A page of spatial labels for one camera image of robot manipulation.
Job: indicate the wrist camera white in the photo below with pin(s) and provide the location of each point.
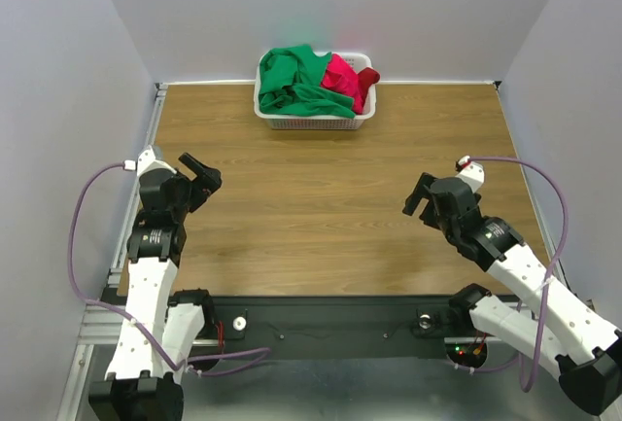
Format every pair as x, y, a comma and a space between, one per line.
150, 159
470, 172

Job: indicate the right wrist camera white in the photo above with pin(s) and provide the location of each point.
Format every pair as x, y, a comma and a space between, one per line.
470, 172

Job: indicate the pink t shirt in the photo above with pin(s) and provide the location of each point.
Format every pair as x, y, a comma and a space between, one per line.
341, 78

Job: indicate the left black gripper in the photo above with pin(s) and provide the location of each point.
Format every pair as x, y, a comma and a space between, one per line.
212, 176

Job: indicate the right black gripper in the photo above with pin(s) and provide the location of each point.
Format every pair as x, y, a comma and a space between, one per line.
423, 198

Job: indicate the aluminium frame rail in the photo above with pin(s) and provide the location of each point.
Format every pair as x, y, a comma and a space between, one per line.
75, 387

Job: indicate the green t shirt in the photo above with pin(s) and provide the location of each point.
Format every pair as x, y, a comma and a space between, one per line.
291, 85

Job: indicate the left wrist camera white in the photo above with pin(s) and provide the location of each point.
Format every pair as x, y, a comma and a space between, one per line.
150, 159

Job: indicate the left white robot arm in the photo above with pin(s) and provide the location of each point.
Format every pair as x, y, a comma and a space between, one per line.
143, 380

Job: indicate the dark red t shirt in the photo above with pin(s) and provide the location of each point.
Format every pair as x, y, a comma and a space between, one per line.
368, 77

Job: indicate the white plastic laundry basket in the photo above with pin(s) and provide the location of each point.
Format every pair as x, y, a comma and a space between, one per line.
358, 61

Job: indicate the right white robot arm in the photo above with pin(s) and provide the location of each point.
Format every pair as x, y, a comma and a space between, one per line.
575, 345

